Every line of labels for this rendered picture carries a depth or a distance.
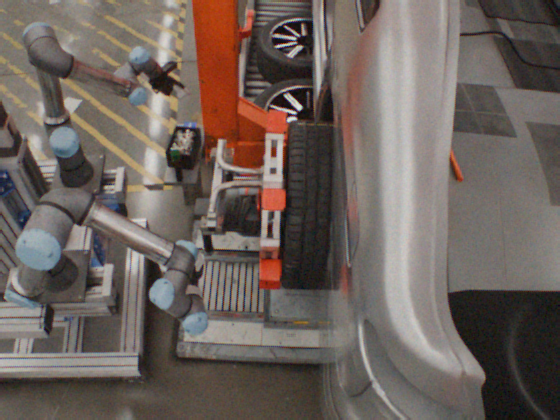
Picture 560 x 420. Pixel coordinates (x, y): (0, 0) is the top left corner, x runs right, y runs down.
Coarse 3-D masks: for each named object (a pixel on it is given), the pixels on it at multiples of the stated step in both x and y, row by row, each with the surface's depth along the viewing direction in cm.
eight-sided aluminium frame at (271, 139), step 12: (276, 144) 181; (264, 168) 172; (264, 180) 169; (276, 180) 169; (264, 216) 170; (276, 216) 170; (264, 228) 171; (276, 228) 171; (264, 240) 172; (276, 240) 172; (264, 252) 175; (276, 252) 175
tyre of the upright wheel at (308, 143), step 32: (288, 128) 195; (320, 128) 178; (320, 160) 167; (288, 192) 166; (320, 192) 164; (288, 224) 166; (320, 224) 165; (288, 256) 170; (320, 256) 169; (288, 288) 189; (320, 288) 188
